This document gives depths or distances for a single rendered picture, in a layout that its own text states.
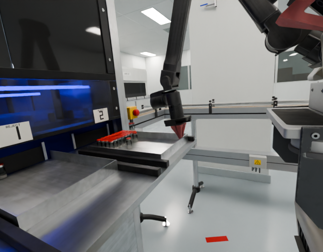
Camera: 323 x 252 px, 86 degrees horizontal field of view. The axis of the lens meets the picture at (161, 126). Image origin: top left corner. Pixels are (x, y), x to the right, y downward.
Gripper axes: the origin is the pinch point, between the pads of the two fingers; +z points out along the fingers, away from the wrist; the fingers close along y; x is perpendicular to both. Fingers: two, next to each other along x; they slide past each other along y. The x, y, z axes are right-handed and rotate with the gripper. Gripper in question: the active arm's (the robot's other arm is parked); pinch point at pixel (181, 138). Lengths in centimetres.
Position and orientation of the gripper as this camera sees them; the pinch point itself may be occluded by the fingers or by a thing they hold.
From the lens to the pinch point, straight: 73.3
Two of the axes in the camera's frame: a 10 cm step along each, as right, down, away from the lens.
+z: 2.0, 9.7, 1.4
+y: -8.7, 1.1, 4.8
